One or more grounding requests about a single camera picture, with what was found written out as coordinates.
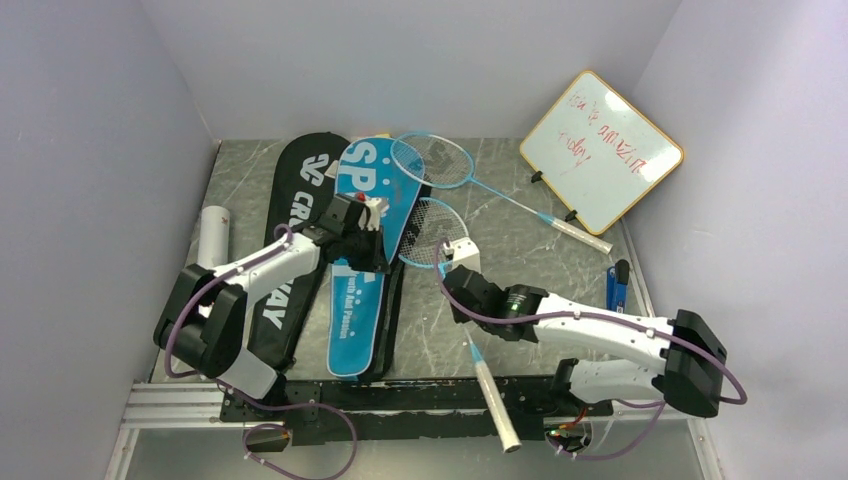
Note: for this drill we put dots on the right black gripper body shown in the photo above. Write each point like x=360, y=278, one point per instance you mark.
x=462, y=317

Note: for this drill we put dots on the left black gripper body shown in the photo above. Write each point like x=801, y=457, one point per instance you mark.
x=363, y=248

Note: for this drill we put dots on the black racket cover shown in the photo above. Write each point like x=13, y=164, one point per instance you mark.
x=301, y=188

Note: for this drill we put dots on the blue racket cover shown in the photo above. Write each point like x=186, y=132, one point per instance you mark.
x=359, y=298

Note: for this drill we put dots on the white shuttlecock tube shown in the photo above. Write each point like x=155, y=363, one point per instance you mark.
x=213, y=238

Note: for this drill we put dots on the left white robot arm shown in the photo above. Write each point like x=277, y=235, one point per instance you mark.
x=207, y=319

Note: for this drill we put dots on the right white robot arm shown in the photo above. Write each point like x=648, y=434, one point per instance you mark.
x=678, y=360

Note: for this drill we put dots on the blue marker pen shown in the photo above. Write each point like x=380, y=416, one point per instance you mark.
x=617, y=277

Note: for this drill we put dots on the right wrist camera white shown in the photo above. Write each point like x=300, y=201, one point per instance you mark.
x=461, y=252

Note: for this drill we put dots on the whiteboard with orange frame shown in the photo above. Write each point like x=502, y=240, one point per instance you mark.
x=597, y=153

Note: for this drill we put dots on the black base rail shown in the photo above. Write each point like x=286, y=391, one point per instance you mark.
x=451, y=407

